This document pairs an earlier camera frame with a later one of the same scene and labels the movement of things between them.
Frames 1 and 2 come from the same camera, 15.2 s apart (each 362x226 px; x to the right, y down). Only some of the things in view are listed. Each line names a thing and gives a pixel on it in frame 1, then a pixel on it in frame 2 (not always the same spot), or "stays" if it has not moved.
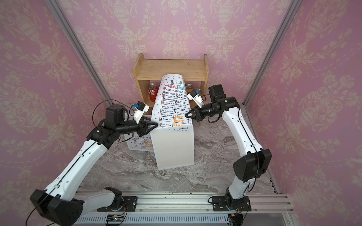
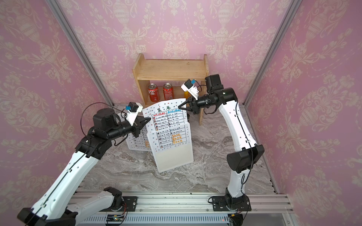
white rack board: x=157 y=139 -> x=141 y=143
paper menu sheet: x=171 y=103 -> x=167 y=123
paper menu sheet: x=143 y=143 stays
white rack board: x=173 y=147 stays
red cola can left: x=152 y=91 stays
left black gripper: x=143 y=127 stays
